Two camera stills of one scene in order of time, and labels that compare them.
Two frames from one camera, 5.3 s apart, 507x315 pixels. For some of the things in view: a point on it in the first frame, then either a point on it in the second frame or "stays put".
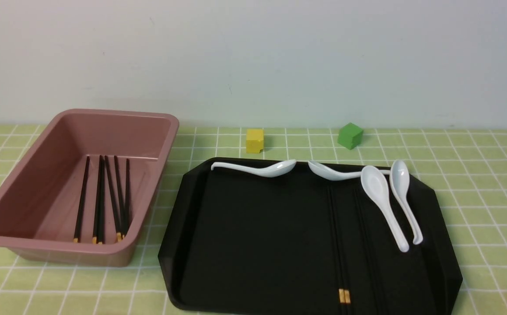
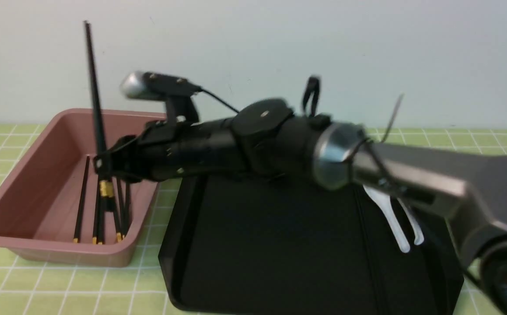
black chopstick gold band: [341, 289] -> [106, 186]
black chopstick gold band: [344, 294] -> [106, 190]
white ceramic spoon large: [375, 181] stays put
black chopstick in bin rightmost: [127, 198] stays put
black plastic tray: [242, 242] stays put
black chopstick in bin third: [100, 230] stays put
